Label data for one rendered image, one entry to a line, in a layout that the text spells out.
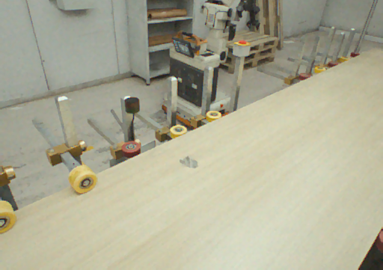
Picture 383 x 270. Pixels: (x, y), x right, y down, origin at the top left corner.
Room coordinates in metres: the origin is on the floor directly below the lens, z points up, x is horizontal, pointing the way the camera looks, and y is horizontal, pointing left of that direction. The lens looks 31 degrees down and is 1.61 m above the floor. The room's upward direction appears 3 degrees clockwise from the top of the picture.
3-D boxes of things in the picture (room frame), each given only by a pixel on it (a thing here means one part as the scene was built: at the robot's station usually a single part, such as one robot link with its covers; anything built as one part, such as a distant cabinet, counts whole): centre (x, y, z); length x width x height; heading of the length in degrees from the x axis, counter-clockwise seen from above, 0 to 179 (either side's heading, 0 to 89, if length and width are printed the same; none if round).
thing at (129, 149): (0.94, 0.26, 0.85); 0.08 x 0.08 x 0.11
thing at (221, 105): (2.88, -0.06, 0.16); 0.67 x 0.64 x 0.25; 134
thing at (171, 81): (1.20, 0.11, 0.89); 0.04 x 0.04 x 0.48; 44
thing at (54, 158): (0.84, 0.48, 0.95); 0.14 x 0.06 x 0.05; 134
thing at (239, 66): (1.56, -0.25, 0.93); 0.05 x 0.05 x 0.45; 44
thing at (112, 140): (1.08, 0.40, 0.84); 0.43 x 0.03 x 0.04; 44
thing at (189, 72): (2.82, 0.01, 0.59); 0.55 x 0.34 x 0.83; 44
